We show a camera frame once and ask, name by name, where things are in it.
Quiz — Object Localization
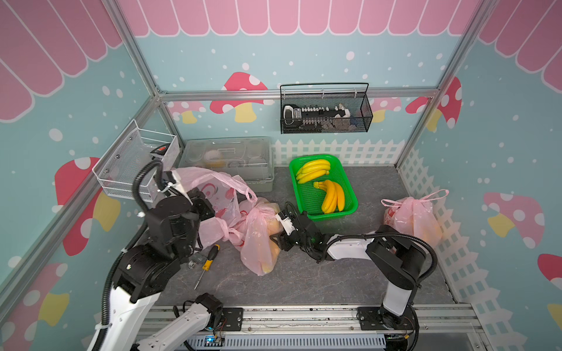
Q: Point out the white wire mesh basket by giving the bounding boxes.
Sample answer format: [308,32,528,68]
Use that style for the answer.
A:
[92,121,180,199]

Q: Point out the bananas in green basket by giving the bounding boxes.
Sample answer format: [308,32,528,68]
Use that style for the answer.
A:
[296,159,345,214]

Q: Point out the green plastic basket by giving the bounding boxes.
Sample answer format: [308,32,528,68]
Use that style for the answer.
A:
[289,154,359,222]

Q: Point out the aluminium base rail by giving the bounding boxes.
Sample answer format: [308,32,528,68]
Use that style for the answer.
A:
[113,303,488,351]

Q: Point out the clear plastic storage box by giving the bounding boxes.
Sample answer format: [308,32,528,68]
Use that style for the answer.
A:
[179,137,275,192]

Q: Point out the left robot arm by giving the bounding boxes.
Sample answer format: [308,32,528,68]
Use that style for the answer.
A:
[89,159,225,350]

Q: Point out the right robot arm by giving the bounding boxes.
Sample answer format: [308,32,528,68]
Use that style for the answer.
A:
[271,210,438,330]

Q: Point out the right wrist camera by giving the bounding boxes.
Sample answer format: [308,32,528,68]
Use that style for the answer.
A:
[275,211,296,235]

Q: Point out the black wire mesh basket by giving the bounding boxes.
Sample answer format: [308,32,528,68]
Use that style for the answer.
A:
[279,83,373,134]

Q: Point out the pink plastic bag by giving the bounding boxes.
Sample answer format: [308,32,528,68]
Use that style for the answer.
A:
[381,190,449,249]
[229,197,283,276]

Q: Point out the yellow handle screwdriver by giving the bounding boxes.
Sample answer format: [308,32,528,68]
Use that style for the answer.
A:
[194,244,220,290]

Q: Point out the pink plastic bags pile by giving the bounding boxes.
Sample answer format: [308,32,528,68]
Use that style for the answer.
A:
[172,167,258,251]

